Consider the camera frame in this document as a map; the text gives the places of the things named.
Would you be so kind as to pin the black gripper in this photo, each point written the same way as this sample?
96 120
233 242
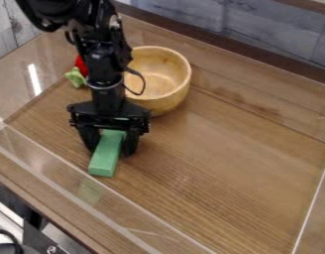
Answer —
131 119

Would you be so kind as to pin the green rectangular block stick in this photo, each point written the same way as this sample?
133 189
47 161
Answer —
107 153

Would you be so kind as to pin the light wooden bowl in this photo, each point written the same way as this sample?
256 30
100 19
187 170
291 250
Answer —
167 73

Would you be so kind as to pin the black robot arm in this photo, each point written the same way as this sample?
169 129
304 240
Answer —
93 29

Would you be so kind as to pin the red plush strawberry toy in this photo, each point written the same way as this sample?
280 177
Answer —
76 75

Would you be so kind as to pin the black table clamp mount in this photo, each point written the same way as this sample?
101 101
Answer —
43 243

